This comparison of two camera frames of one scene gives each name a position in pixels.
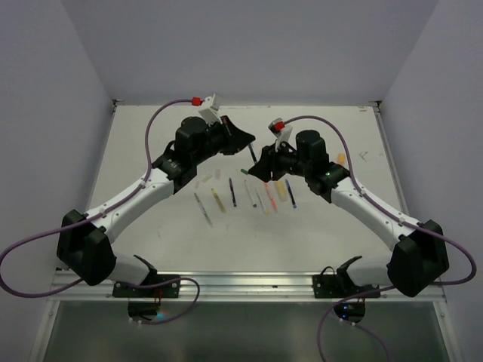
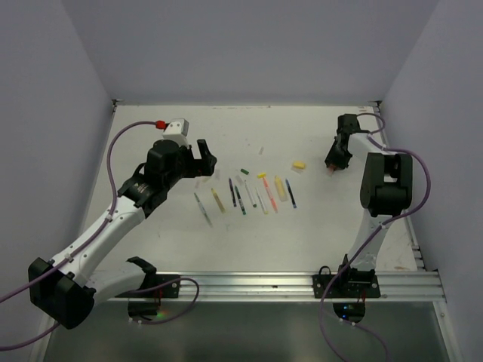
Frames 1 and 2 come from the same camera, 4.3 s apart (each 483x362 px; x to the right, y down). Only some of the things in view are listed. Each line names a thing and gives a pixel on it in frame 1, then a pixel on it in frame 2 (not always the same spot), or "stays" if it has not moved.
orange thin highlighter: x=275 y=208 stays
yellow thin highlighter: x=216 y=195 stays
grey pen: x=203 y=210 stays
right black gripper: x=269 y=159 -> x=339 y=163
